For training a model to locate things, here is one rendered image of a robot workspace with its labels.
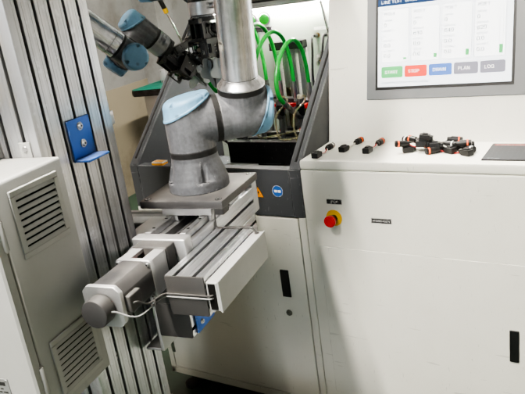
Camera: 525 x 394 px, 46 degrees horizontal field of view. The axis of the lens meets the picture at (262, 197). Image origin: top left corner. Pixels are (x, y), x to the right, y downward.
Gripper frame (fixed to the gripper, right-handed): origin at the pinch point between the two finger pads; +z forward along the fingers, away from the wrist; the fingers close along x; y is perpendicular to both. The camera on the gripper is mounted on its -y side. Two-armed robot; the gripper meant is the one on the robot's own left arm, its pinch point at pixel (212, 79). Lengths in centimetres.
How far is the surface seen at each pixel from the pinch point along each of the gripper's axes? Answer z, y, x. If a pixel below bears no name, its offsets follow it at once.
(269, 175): 21.7, 27.4, 18.4
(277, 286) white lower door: 49, 54, 7
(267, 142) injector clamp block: 27.8, 8.6, 3.4
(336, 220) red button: 37, 37, 36
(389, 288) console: 57, 50, 46
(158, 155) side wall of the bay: 10.8, 17.8, -36.2
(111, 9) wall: 44, -182, -280
